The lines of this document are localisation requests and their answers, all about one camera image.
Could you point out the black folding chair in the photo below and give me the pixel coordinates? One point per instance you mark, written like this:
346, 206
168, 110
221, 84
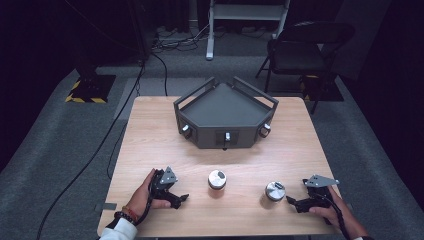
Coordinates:
300, 53

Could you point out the black stand with striped base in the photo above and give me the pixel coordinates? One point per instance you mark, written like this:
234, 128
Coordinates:
91, 88
328, 90

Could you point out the grey tape strip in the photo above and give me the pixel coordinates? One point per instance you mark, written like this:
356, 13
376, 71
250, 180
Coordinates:
109, 206

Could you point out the person's right hand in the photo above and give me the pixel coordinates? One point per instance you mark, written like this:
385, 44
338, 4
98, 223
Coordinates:
336, 213

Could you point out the person's left hand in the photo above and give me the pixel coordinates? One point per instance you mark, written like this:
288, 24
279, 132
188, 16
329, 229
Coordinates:
141, 198

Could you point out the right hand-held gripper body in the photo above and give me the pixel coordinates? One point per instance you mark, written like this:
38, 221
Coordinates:
318, 186

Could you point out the spice jar with silver lid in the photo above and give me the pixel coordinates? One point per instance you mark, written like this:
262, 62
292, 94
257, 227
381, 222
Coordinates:
217, 180
275, 191

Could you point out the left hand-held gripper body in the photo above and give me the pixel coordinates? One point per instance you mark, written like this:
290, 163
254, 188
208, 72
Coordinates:
164, 181

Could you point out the white metal stand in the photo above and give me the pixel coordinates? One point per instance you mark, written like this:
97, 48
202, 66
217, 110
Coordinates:
245, 11

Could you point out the grey corner shelf rack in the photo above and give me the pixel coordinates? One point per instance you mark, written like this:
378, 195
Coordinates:
223, 106

